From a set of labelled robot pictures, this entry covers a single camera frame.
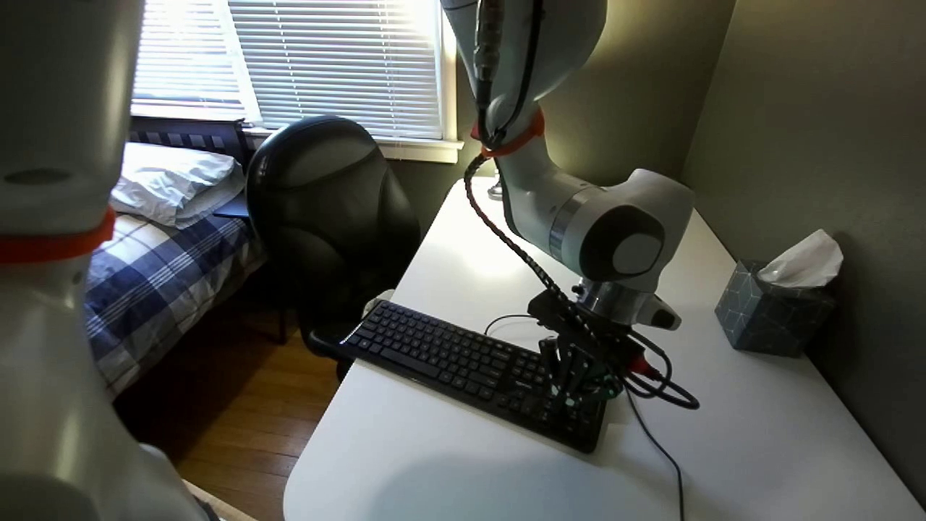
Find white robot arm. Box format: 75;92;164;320
441;0;694;409

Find blue plaid bedspread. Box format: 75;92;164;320
79;196;267;399

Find blue patterned tissue box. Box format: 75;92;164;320
716;228;844;357

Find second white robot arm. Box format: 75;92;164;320
0;0;211;521

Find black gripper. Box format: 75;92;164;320
526;290;642;404

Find black computer keyboard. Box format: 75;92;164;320
341;302;606;455

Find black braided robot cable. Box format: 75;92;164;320
460;148;704;413

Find black keyboard cable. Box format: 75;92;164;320
478;310;688;521

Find white pillow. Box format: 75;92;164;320
111;142;245;228

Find white window blinds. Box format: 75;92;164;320
133;0;455;142

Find black office chair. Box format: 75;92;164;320
245;116;423;374

